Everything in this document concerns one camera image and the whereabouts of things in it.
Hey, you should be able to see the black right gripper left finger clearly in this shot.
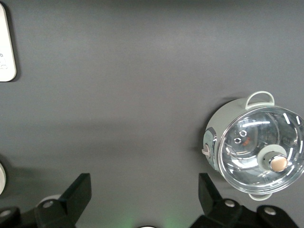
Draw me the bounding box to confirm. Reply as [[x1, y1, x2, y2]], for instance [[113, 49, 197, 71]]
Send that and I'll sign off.
[[34, 173, 92, 228]]

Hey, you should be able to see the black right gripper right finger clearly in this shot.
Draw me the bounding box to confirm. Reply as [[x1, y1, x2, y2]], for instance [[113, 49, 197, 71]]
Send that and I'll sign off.
[[190, 173, 243, 228]]

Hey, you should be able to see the round beige plate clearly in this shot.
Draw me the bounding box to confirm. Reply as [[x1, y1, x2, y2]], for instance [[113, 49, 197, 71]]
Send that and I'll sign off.
[[0, 155, 7, 195]]

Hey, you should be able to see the beige rectangular rabbit tray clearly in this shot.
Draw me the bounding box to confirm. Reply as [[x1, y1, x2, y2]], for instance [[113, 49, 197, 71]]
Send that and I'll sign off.
[[0, 3, 17, 83]]

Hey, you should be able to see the glass pot lid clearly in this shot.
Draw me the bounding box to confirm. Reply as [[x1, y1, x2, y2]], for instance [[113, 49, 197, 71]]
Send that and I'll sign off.
[[218, 105, 304, 194]]

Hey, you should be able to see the steel pot with lid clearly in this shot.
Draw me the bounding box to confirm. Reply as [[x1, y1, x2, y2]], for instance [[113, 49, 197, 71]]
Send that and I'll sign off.
[[201, 91, 304, 202]]

